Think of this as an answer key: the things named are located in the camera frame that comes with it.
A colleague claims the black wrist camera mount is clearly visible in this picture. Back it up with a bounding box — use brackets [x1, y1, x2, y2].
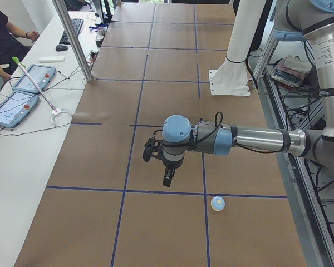
[143, 138, 163, 162]

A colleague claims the black marker pen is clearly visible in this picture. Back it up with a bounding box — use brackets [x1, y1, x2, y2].
[58, 71, 70, 80]

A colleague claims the stack of books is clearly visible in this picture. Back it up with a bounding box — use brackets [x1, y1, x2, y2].
[270, 55, 312, 88]

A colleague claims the teach pendant tablet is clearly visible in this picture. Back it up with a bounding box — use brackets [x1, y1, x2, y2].
[12, 64, 56, 94]
[0, 91, 39, 128]

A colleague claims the blue service bell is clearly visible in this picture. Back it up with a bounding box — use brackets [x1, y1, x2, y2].
[210, 196, 225, 211]

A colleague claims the black computer mouse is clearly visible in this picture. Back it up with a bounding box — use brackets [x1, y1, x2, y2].
[55, 44, 68, 52]

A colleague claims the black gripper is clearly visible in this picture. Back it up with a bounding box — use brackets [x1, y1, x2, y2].
[163, 154, 184, 186]

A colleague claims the near teach pendant tablet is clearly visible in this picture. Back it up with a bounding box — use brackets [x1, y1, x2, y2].
[0, 91, 39, 128]

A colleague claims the aluminium frame post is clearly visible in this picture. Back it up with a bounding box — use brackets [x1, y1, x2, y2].
[52, 0, 93, 82]

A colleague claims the far teach pendant tablet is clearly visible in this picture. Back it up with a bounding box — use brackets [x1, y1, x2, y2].
[12, 64, 56, 94]

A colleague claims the white foam block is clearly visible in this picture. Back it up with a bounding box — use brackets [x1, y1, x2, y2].
[38, 56, 65, 63]

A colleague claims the black keyboard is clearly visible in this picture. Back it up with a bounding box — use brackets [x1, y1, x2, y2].
[58, 18, 85, 45]

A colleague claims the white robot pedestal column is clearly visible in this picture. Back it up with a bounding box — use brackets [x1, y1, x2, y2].
[209, 0, 269, 96]

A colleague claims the small metal cup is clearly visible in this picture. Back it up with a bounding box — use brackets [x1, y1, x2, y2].
[96, 27, 105, 41]

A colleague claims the seated person in black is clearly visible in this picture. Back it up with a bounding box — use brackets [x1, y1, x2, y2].
[0, 11, 40, 81]

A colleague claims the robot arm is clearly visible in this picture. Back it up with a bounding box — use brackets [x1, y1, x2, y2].
[158, 1, 334, 186]

